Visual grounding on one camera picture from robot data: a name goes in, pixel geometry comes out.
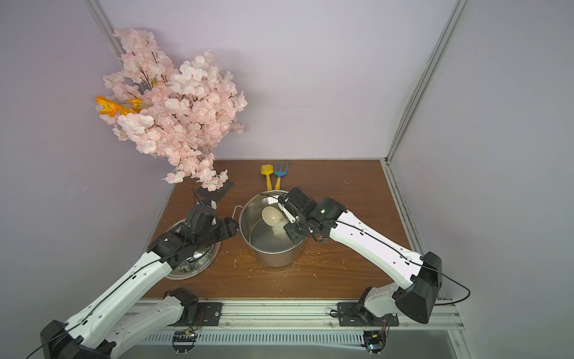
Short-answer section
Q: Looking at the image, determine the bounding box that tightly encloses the steel pot lid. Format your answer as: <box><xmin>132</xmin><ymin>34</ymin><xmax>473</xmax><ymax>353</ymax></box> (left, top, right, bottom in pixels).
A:
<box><xmin>167</xmin><ymin>219</ymin><xmax>221</xmax><ymax>281</ymax></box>

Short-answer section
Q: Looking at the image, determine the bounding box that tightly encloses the stainless steel pot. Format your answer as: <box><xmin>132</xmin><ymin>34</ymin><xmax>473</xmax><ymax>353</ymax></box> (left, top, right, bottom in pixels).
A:
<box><xmin>238</xmin><ymin>190</ymin><xmax>305</xmax><ymax>268</ymax></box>

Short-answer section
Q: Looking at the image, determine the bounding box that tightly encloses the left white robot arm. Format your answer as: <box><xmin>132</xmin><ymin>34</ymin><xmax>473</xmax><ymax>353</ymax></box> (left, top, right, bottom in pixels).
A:
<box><xmin>40</xmin><ymin>204</ymin><xmax>239</xmax><ymax>358</ymax></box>

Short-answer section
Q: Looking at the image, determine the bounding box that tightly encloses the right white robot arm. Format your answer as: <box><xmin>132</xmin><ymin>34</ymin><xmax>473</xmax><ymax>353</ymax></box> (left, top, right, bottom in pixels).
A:
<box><xmin>277</xmin><ymin>188</ymin><xmax>442</xmax><ymax>325</ymax></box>

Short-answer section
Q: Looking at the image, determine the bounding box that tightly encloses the blue toy fork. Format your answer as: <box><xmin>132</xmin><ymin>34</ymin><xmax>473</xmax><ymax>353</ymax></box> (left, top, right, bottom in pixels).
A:
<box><xmin>274</xmin><ymin>162</ymin><xmax>288</xmax><ymax>191</ymax></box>

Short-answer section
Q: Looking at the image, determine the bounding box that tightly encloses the yellow toy spatula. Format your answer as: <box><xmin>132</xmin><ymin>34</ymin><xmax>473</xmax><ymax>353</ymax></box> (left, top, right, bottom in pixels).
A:
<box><xmin>260</xmin><ymin>165</ymin><xmax>274</xmax><ymax>191</ymax></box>

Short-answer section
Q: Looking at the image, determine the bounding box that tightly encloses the left circuit board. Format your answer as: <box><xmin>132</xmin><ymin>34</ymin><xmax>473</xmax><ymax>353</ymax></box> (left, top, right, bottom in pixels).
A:
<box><xmin>171</xmin><ymin>329</ymin><xmax>198</xmax><ymax>355</ymax></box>

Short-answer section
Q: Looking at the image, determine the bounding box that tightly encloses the circuit board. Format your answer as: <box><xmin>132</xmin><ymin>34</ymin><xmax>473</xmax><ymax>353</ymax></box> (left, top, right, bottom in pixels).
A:
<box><xmin>363</xmin><ymin>331</ymin><xmax>387</xmax><ymax>355</ymax></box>
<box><xmin>171</xmin><ymin>329</ymin><xmax>198</xmax><ymax>355</ymax></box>

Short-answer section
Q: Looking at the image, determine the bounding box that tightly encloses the pink cherry blossom tree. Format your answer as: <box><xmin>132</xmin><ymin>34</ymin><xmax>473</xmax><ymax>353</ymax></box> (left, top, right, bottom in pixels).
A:
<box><xmin>96</xmin><ymin>29</ymin><xmax>248</xmax><ymax>191</ymax></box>

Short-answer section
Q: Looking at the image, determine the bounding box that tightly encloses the right circuit board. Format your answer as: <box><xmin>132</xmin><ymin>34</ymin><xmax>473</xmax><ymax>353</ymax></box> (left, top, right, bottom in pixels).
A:
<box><xmin>363</xmin><ymin>331</ymin><xmax>387</xmax><ymax>355</ymax></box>

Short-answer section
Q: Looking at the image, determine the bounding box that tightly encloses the orange artificial flower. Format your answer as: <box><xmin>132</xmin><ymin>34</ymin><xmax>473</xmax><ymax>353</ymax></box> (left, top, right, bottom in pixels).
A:
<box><xmin>96</xmin><ymin>97</ymin><xmax>142</xmax><ymax>118</ymax></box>

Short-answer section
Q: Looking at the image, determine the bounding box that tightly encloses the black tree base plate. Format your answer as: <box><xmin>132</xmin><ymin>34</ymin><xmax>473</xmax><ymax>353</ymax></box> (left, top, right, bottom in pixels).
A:
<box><xmin>196</xmin><ymin>180</ymin><xmax>235</xmax><ymax>203</ymax></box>

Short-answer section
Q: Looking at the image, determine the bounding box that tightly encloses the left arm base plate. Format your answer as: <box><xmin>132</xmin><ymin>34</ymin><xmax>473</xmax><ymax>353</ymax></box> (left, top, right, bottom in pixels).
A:
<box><xmin>175</xmin><ymin>302</ymin><xmax>223</xmax><ymax>327</ymax></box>

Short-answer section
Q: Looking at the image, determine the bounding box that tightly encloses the aluminium frame rail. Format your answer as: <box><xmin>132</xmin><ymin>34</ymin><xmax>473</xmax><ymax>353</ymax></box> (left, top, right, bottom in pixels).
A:
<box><xmin>125</xmin><ymin>298</ymin><xmax>465</xmax><ymax>332</ymax></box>

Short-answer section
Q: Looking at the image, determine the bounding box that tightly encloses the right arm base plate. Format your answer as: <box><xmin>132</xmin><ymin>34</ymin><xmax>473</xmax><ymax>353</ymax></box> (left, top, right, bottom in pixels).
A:
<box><xmin>330</xmin><ymin>302</ymin><xmax>399</xmax><ymax>328</ymax></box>

